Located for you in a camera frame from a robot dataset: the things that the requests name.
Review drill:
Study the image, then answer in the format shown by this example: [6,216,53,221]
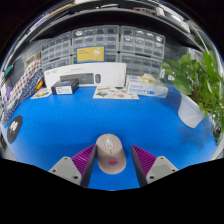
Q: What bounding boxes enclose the grey plastic drawer cabinet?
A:
[40,31,73,63]
[72,50,120,64]
[120,26,166,59]
[119,53,164,78]
[42,56,73,72]
[72,25,120,53]

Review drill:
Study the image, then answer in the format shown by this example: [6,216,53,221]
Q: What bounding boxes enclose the white cloth with coloured dots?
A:
[6,59,44,111]

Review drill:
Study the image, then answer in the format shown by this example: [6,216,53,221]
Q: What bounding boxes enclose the long white keyboard box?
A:
[43,62,128,90]

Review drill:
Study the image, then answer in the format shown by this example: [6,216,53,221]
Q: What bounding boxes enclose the dark wall shelf unit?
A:
[19,0,209,52]

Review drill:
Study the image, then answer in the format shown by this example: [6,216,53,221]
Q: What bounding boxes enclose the black round mouse pad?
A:
[6,114,24,145]

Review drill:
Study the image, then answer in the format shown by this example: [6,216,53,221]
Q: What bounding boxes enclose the white mesh basket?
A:
[24,52,42,70]

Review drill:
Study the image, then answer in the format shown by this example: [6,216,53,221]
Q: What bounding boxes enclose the beige pink computer mouse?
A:
[95,133,128,175]

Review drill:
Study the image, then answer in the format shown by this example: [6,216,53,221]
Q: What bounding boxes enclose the yellow card box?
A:
[76,45,106,64]

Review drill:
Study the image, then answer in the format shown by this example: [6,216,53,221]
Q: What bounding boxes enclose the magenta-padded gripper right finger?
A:
[130,144,179,188]

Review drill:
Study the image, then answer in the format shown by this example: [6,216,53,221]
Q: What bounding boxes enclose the small black box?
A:
[50,78,80,96]

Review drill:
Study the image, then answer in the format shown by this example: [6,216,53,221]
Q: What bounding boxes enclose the green plant in white pot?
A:
[161,49,224,145]

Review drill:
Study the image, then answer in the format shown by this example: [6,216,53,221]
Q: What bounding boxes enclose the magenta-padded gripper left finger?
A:
[48,144,98,189]

